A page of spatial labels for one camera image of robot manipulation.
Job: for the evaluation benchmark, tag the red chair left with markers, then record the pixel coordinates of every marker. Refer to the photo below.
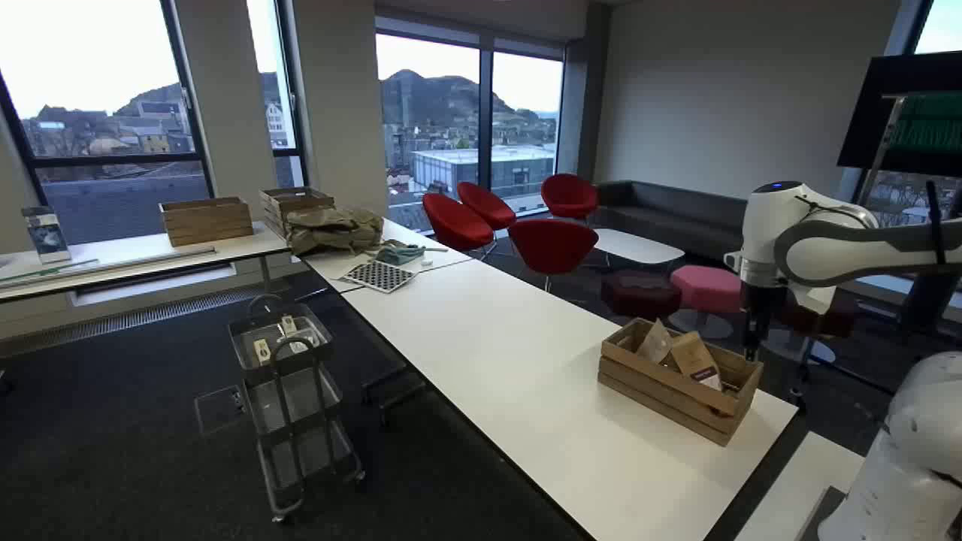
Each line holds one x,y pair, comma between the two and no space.
454,224

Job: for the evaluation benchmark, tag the teal small object on table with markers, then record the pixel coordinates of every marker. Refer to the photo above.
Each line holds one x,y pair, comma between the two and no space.
397,255

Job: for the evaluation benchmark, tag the red chair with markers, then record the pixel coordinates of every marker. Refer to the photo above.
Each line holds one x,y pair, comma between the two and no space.
454,224
488,207
552,246
571,197

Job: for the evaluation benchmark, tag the white coffee table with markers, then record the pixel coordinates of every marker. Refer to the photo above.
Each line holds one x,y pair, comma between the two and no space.
632,247

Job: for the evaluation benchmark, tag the dark grey sofa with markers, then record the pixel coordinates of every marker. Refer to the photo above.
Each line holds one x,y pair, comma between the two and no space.
706,227

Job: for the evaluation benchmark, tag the metal wire trolley cart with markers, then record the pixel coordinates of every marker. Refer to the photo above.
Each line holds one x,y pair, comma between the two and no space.
293,402

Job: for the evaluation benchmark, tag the black monitor screen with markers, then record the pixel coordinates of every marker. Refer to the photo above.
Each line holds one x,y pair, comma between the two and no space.
910,115

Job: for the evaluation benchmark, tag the wooden box on left table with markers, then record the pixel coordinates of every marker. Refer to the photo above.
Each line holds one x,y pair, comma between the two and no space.
205,221

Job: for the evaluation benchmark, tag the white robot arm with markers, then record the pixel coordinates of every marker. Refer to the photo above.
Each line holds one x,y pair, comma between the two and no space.
910,485

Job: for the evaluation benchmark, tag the red chair middle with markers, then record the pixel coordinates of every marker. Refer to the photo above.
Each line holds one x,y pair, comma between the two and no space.
488,207

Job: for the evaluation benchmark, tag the red chair back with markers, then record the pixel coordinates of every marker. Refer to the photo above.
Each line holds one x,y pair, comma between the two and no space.
571,197

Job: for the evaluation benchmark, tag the wooden crate on table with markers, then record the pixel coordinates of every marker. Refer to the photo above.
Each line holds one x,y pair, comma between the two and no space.
710,412

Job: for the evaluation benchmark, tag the dark maroon pouf stool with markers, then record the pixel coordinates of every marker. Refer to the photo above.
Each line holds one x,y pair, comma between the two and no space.
649,296

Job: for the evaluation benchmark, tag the red chair front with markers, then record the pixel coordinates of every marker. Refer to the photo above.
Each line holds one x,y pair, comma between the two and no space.
552,246

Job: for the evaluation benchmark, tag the white left side table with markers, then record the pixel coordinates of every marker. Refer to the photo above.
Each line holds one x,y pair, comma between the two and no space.
25,276

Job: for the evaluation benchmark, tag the wooden crate by pillar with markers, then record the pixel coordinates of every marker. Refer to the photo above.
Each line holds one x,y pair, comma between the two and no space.
281,204

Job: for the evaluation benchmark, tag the small packet in crate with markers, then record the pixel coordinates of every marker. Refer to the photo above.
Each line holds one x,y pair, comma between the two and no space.
658,345

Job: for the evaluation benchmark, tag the upright brochure on table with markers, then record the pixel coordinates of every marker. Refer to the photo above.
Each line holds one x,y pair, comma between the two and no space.
48,233

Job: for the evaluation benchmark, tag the pink pouf stool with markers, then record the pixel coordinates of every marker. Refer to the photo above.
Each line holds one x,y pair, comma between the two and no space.
710,296

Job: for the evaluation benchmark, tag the brown paper bag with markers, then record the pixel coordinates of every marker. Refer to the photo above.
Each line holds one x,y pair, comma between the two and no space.
697,361

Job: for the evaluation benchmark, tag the olive green cloth pile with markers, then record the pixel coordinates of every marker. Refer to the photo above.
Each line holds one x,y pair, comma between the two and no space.
330,229

